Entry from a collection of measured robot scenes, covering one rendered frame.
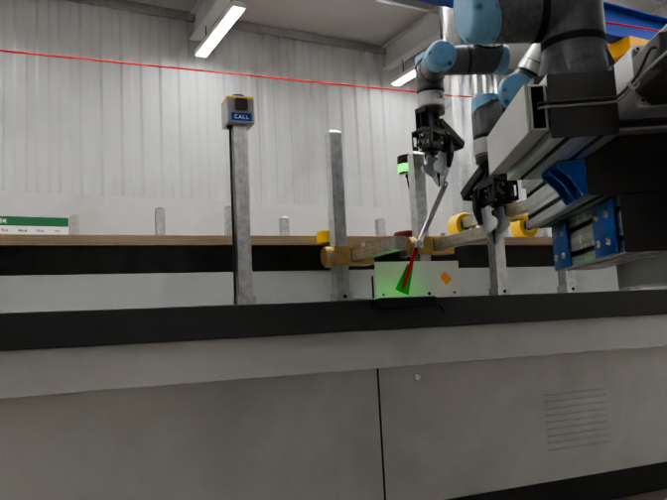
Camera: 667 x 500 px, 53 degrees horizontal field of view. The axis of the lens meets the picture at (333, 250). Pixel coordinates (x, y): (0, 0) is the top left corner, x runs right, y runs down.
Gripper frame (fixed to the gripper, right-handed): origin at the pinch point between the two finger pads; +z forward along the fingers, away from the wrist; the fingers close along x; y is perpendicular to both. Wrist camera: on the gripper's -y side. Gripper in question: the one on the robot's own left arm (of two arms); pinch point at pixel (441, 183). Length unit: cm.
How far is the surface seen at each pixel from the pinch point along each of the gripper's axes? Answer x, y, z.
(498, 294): 1.6, -20.8, 30.5
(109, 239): -54, 69, 12
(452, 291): -3.6, -6.1, 29.3
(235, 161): -25, 50, -5
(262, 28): -625, -423, -393
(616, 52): -150, -480, -208
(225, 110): -26, 52, -18
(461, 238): 7.4, 3.0, 16.5
